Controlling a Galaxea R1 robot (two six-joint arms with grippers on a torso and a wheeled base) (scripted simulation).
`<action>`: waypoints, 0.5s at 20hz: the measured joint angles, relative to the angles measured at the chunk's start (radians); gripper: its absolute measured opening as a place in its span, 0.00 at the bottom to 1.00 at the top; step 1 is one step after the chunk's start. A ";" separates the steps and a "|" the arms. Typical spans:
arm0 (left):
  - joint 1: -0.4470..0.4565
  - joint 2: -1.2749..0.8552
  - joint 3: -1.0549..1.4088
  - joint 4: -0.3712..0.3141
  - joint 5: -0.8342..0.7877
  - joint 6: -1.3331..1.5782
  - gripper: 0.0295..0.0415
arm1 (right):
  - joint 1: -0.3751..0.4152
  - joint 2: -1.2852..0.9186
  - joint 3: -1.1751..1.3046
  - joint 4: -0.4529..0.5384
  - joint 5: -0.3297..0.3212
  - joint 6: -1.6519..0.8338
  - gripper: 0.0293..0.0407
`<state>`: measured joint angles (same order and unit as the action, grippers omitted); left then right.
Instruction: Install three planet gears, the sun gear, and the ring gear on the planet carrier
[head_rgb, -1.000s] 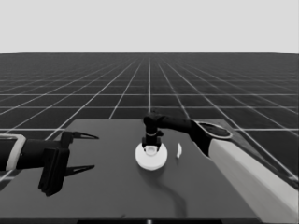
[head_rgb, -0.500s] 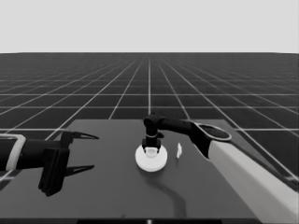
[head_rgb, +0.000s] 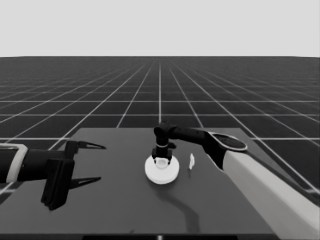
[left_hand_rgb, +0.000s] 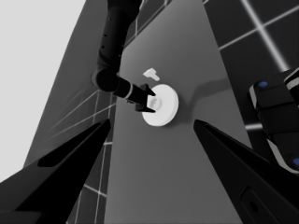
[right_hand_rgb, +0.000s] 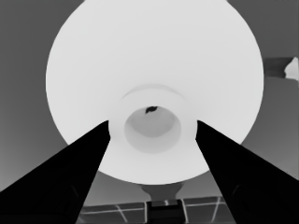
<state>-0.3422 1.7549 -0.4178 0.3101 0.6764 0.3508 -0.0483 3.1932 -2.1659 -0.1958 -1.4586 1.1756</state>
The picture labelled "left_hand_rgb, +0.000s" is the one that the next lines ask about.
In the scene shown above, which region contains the dark robot body block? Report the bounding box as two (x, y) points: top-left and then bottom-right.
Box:
(248, 66), (299, 175)

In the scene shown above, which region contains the small white T-shaped piece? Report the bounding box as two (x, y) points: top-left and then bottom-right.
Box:
(142, 67), (161, 81)

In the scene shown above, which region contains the large thick white disc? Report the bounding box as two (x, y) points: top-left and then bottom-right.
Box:
(141, 83), (180, 128)

